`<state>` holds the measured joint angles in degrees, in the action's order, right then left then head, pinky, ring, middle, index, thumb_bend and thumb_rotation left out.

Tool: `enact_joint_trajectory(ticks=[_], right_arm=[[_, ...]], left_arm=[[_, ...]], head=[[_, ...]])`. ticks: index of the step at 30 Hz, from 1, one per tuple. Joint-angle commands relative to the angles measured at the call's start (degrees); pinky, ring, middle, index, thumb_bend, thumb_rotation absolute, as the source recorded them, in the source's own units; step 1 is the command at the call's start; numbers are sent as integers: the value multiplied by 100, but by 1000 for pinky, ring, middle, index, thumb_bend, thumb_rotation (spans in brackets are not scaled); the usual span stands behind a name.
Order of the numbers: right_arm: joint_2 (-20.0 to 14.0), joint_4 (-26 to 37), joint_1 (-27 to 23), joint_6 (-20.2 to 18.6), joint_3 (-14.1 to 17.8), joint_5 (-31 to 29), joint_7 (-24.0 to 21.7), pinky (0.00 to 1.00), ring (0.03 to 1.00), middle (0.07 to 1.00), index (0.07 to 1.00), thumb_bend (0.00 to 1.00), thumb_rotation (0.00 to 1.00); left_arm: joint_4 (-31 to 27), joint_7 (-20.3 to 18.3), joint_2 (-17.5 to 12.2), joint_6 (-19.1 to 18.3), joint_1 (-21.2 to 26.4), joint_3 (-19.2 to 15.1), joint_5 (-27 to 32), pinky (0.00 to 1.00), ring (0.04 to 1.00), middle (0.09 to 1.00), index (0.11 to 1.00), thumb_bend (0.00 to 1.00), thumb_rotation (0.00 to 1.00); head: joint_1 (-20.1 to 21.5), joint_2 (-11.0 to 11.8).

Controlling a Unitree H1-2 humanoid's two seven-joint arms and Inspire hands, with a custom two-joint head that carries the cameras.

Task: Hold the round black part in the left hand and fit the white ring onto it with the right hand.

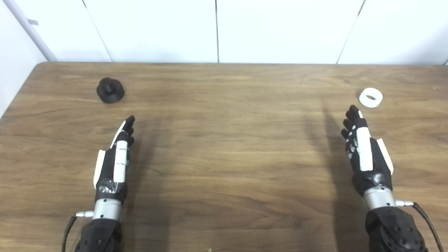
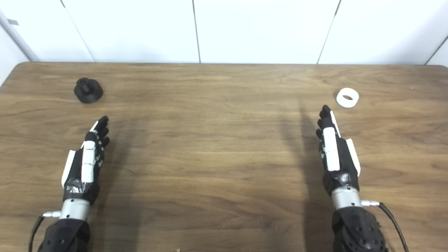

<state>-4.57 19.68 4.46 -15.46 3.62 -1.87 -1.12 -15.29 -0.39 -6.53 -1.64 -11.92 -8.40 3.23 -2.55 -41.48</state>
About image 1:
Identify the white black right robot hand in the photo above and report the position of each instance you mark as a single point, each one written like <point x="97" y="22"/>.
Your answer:
<point x="371" y="168"/>

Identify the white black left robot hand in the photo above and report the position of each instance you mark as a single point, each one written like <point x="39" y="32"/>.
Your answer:
<point x="111" y="171"/>

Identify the round black plastic part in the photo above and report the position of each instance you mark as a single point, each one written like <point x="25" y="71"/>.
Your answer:
<point x="110" y="91"/>

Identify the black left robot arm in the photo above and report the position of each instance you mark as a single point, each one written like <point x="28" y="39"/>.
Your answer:
<point x="101" y="234"/>

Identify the grey wall corner post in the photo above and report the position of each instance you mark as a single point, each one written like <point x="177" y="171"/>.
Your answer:
<point x="42" y="47"/>

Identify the small grey wall tag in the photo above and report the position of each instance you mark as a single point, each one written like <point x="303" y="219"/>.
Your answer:
<point x="33" y="22"/>

